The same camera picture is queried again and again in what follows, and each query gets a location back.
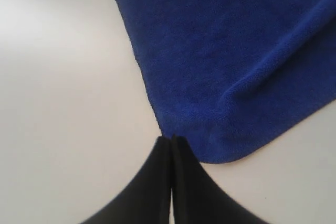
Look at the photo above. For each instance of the blue microfiber towel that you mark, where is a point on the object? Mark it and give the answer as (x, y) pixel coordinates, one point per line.
(232, 75)

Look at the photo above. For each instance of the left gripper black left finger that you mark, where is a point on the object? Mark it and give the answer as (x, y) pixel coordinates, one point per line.
(147, 197)

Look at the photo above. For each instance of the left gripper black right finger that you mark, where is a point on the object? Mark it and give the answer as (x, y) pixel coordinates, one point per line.
(196, 197)

